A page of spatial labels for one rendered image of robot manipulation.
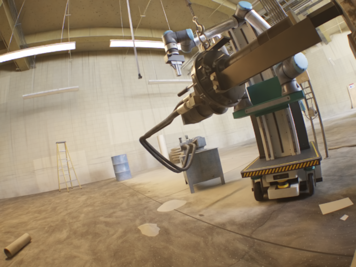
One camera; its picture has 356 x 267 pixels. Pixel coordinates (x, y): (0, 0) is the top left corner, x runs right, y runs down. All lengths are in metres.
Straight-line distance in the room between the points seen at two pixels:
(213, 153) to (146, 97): 7.28
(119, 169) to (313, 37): 5.87
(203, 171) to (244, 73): 1.87
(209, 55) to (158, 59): 10.02
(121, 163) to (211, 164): 4.07
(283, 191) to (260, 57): 1.10
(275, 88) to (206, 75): 1.01
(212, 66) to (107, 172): 7.67
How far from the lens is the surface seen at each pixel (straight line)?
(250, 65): 0.61
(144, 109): 8.96
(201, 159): 2.33
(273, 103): 1.46
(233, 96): 0.77
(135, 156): 8.35
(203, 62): 0.74
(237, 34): 1.98
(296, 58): 1.34
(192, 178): 2.33
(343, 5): 0.58
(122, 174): 5.96
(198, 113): 0.88
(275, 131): 1.70
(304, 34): 0.55
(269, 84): 1.64
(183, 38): 1.24
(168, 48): 1.19
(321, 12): 0.63
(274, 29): 0.63
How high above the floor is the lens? 0.64
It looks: 5 degrees up
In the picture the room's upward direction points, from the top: 14 degrees counter-clockwise
